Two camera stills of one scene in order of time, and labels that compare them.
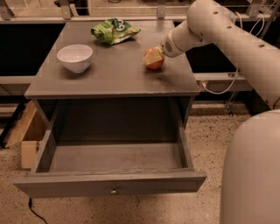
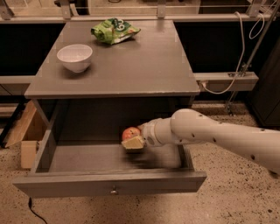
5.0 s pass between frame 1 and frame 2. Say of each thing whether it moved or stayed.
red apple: moved
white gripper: moved
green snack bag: stayed
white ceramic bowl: stayed
